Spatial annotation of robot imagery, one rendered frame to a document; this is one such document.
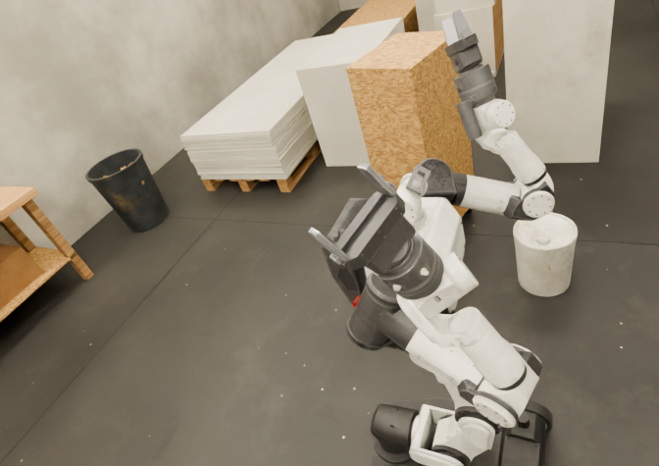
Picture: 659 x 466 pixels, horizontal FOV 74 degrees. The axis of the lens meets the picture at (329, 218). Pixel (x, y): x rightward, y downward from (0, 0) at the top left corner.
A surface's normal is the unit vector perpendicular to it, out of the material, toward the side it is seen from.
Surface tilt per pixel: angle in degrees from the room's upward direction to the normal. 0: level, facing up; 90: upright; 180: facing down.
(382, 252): 82
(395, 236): 82
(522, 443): 0
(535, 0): 90
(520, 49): 90
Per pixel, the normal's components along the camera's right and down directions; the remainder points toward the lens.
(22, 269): 0.88, 0.04
